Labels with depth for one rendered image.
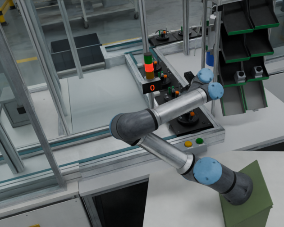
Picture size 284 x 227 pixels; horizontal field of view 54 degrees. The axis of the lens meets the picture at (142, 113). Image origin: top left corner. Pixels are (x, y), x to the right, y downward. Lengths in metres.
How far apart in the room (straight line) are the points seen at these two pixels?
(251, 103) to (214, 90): 0.70
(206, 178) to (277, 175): 0.56
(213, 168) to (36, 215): 1.05
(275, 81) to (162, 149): 1.70
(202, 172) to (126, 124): 0.40
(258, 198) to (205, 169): 0.25
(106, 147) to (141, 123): 0.72
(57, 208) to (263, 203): 1.10
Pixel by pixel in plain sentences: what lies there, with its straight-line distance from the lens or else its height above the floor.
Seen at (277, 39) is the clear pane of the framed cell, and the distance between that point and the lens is 2.68.
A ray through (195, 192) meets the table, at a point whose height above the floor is 0.86.
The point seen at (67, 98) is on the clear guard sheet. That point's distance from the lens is 1.70.
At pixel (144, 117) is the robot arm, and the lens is 1.07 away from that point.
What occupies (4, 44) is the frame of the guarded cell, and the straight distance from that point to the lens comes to 1.19.
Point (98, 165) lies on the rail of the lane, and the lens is 1.61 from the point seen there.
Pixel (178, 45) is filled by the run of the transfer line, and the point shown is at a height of 0.93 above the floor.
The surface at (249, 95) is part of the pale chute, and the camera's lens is 1.90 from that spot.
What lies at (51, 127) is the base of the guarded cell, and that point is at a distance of 2.15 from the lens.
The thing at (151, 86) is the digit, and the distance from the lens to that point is 1.69.
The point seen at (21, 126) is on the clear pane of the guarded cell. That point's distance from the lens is 1.38.
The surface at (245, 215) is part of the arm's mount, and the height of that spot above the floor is 1.01.
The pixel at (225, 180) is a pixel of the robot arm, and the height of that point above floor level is 1.13.
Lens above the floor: 2.09
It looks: 37 degrees down
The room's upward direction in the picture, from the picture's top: 8 degrees counter-clockwise
